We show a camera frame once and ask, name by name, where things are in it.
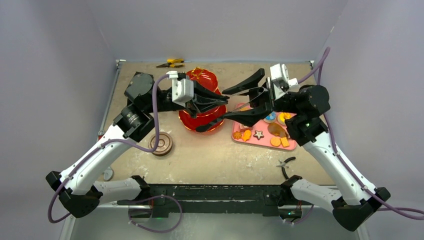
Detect red three-tier cake stand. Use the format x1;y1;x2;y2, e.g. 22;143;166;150
178;67;227;131

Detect pink serving tray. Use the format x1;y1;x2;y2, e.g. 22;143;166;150
230;112;298;151

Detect metal tongs black tips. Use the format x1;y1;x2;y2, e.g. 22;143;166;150
222;86;269;106

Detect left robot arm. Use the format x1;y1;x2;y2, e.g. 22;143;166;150
46;71;228;218

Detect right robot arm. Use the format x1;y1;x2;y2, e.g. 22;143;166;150
222;69;391;232

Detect blue frosted donut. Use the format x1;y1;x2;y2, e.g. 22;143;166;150
263;111;277;124

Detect pink cake slice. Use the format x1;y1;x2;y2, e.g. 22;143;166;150
239;123;253;132

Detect yellow frosted donut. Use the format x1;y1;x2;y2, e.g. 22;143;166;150
276;112;293;126

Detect white star cookie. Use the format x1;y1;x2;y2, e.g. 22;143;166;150
253;130;265;141

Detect orange fish cookie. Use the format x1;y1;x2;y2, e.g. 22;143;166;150
241;129;252;142

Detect orange flower cookie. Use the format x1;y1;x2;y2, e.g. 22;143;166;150
232;131;243;140

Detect brown croissant pastry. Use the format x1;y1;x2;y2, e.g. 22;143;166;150
267;122;288;138

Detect yellow black pliers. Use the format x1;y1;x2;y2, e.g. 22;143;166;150
156;58;185;68

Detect round cracker cookie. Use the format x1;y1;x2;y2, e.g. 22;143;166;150
270;136;281;147

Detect square cracker cookie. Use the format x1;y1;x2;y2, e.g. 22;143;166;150
280;137;290;148

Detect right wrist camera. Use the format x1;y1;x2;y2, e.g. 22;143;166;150
267;63;299;100

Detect black handled pliers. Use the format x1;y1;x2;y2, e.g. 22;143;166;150
277;156;296;180

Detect aluminium rail frame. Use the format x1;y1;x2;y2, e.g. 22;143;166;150
67;59;362;210

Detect black base frame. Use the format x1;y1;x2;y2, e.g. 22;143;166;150
117;184;311;221

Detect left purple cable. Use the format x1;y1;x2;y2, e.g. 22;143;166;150
47;74;183;233

